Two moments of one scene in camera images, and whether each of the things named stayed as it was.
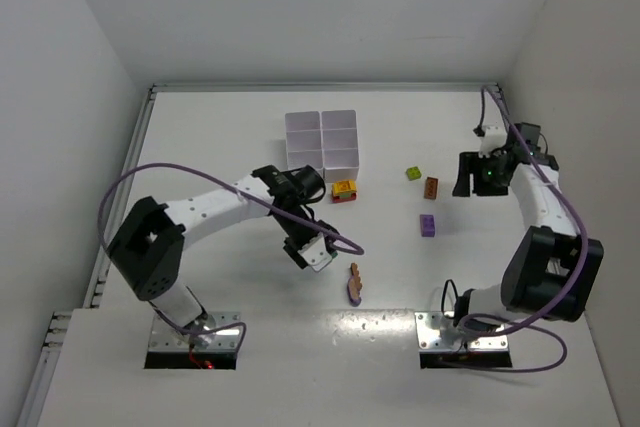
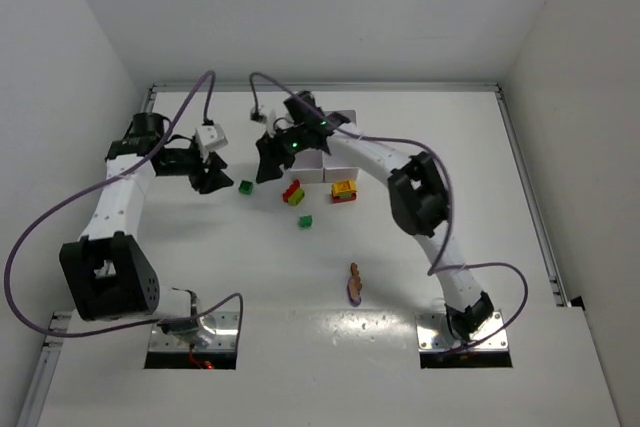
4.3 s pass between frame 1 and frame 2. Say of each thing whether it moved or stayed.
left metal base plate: stayed
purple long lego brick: stayed
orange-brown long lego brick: stayed
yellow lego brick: stayed
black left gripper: moved
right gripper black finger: moved
